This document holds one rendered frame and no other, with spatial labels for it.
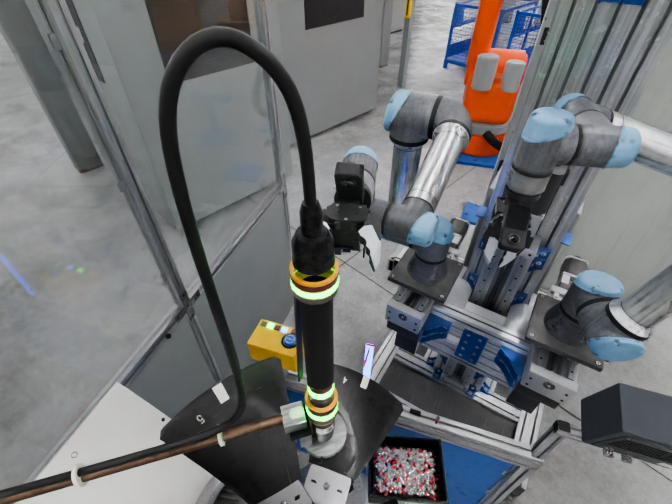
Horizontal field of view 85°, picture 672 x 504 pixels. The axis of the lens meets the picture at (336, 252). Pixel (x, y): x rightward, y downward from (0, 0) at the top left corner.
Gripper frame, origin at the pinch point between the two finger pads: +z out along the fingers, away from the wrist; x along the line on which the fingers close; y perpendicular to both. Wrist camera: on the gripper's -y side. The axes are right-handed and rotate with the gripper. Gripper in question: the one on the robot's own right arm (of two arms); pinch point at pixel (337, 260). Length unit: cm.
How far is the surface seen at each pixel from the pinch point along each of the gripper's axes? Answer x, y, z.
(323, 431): -0.8, 15.7, 18.6
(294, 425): 2.7, 11.6, 20.0
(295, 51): 98, 63, -361
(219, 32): 3.2, -33.6, 19.2
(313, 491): 2, 48, 18
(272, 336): 24, 59, -24
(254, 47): 1.7, -32.8, 18.6
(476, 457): -45, 96, -12
